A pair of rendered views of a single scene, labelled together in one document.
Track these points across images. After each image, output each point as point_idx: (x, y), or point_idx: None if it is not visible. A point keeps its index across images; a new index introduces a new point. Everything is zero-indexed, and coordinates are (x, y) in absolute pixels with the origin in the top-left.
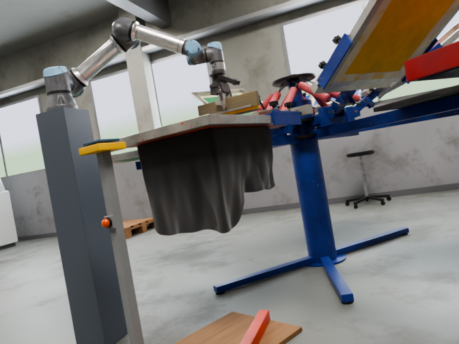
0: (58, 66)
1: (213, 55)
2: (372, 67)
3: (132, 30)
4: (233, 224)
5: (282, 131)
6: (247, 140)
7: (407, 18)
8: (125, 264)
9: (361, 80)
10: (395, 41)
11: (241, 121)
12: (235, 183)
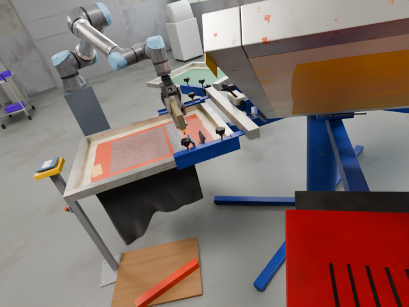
0: (56, 56)
1: (151, 56)
2: (349, 108)
3: (75, 33)
4: (139, 236)
5: None
6: (150, 178)
7: (383, 91)
8: (86, 228)
9: (339, 112)
10: (380, 99)
11: (117, 185)
12: (135, 214)
